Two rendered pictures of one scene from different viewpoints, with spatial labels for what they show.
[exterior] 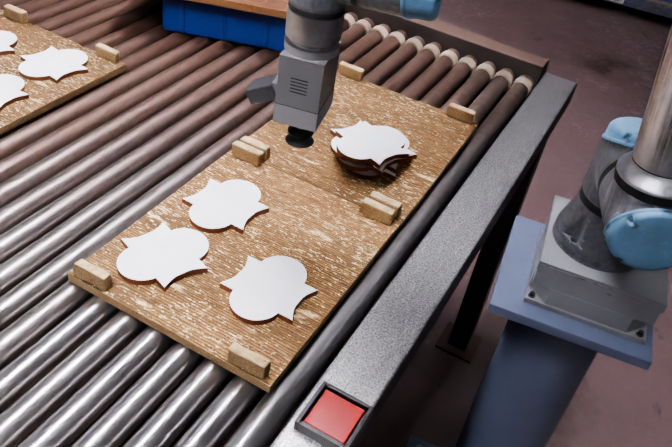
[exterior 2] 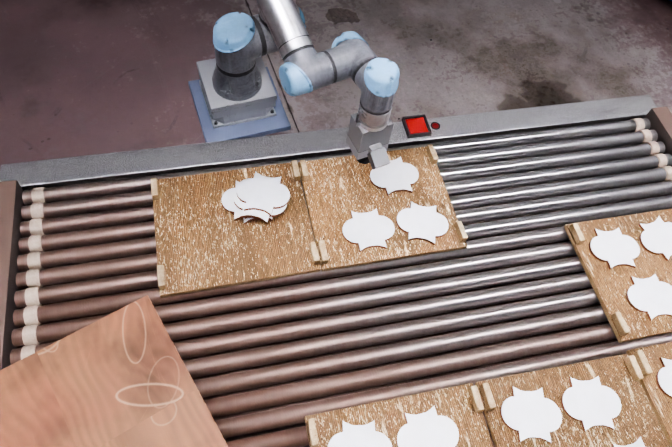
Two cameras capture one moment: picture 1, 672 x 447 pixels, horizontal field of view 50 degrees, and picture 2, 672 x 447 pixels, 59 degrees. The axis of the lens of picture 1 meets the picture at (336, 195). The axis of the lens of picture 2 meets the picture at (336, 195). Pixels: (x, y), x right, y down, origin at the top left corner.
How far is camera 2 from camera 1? 182 cm
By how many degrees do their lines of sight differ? 78
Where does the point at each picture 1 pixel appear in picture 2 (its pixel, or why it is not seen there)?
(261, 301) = (404, 171)
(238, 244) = (383, 206)
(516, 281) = (264, 123)
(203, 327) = (433, 181)
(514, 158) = (166, 153)
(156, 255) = (427, 222)
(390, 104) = (178, 234)
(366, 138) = (262, 196)
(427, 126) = (185, 201)
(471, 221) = (254, 144)
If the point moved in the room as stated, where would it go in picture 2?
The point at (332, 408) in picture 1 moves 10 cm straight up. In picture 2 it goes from (415, 127) to (422, 105)
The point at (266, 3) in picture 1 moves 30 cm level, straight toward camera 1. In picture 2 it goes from (166, 353) to (272, 271)
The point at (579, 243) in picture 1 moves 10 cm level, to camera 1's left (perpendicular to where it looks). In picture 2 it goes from (258, 80) to (275, 102)
